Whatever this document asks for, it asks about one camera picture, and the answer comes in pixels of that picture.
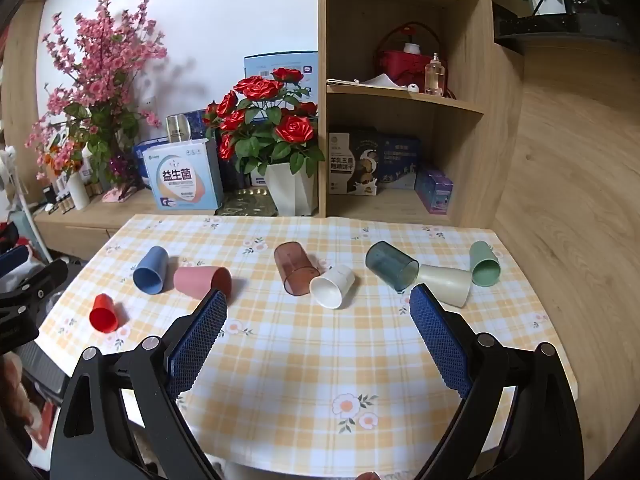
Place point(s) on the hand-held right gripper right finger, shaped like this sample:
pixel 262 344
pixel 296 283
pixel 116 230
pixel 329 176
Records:
pixel 442 345

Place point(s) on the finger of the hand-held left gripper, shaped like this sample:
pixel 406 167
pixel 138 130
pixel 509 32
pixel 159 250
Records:
pixel 12 261
pixel 37 280

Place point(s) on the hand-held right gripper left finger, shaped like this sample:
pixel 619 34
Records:
pixel 195 350

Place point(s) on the cream cup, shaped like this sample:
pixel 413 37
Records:
pixel 445 285

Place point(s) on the pink cup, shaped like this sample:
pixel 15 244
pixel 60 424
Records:
pixel 202 282

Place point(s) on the small red cup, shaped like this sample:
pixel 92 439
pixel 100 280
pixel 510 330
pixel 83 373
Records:
pixel 104 316

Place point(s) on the green cup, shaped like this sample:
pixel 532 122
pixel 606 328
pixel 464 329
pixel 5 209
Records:
pixel 484 265

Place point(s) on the blue cup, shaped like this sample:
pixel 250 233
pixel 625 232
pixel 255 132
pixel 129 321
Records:
pixel 150 270

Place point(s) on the dark teal transparent cup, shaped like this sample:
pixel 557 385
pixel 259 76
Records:
pixel 390 265

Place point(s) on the white cup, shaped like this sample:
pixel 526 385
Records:
pixel 330 290

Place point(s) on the brown transparent cup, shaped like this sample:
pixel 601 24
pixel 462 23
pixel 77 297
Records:
pixel 295 270

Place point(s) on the low wooden cabinet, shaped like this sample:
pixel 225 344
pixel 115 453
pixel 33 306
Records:
pixel 75 232

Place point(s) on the row of small bottles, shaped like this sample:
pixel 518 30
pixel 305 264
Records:
pixel 52 205

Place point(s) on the pink packet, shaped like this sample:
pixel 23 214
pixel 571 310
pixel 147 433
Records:
pixel 117 195

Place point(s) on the yellow checkered floral tablecloth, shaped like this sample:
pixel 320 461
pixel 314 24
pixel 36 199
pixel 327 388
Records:
pixel 320 365

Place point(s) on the gold embossed tray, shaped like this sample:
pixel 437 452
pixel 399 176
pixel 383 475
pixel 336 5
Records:
pixel 240 205

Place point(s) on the purple box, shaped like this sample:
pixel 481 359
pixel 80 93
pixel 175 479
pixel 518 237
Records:
pixel 434 192

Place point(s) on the white and blue carton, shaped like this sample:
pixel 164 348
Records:
pixel 182 175

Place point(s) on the dark blue night-sky box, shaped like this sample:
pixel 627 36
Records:
pixel 397 162

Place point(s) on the wooden shelf unit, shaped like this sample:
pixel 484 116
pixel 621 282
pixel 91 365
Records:
pixel 505 160

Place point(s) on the white and black biscuit box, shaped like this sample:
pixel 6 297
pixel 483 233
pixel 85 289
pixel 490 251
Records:
pixel 350 165

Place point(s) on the pink artificial blossom plant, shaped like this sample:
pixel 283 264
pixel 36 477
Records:
pixel 100 75

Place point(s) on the metallic can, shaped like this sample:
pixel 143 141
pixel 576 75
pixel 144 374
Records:
pixel 177 129

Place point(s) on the dark blue starry box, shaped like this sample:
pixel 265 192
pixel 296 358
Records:
pixel 197 122

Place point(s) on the red rose plant white pot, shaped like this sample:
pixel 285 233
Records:
pixel 290 130

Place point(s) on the small white round object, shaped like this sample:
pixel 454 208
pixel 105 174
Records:
pixel 412 88

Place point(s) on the clear perfume bottle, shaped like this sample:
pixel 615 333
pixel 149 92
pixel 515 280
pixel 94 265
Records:
pixel 434 77

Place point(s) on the white folded cloth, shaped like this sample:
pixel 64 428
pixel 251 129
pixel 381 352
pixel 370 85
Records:
pixel 380 81

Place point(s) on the red basket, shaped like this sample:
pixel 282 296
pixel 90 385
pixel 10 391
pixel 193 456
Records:
pixel 400 62

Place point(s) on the large blue white box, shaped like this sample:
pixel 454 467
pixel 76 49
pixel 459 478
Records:
pixel 260 67

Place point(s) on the black speckled countertop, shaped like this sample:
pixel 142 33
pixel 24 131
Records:
pixel 550 27

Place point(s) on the white wall socket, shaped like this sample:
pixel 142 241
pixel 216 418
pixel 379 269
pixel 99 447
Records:
pixel 149 104

